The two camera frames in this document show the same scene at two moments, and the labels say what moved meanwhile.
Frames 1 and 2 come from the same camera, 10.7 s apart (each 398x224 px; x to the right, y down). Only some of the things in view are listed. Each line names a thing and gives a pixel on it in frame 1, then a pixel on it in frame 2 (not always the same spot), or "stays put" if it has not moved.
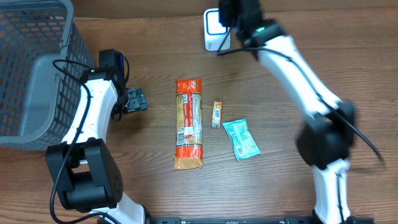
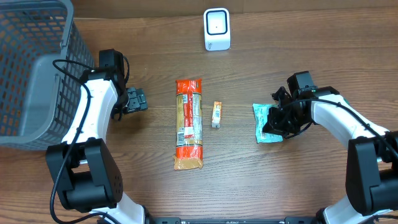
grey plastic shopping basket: (43, 56) stays put
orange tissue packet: (216, 121) stays put
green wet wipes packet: (243, 143) -> (261, 112)
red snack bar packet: (189, 147) stays put
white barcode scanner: (214, 31) stays put
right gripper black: (222, 18) -> (272, 125)
